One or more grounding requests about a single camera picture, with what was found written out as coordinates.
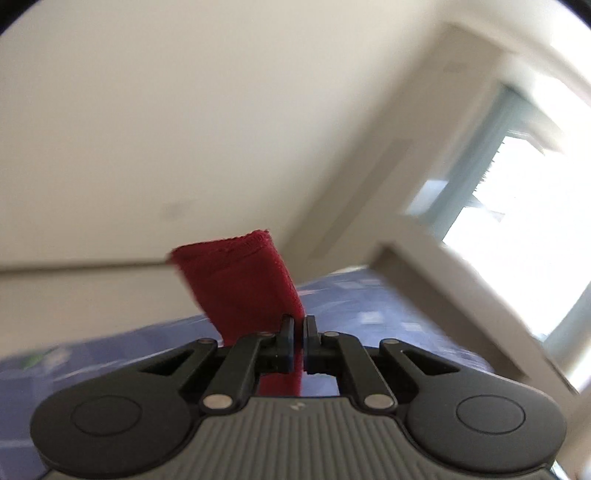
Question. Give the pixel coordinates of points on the blue checked floral quilt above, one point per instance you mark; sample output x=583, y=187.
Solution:
x=351, y=304

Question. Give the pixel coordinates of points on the teal curtain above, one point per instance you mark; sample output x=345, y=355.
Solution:
x=466, y=180

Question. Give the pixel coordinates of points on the bright window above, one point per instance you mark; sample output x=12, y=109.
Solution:
x=531, y=230

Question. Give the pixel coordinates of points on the red knit garment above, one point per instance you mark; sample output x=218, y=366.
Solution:
x=240, y=281

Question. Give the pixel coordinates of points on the beige wooden bed surround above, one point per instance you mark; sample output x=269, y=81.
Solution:
x=415, y=277

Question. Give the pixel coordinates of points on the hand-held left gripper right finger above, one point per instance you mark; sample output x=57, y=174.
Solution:
x=310, y=344

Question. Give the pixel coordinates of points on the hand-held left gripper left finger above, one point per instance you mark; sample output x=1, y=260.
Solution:
x=287, y=344

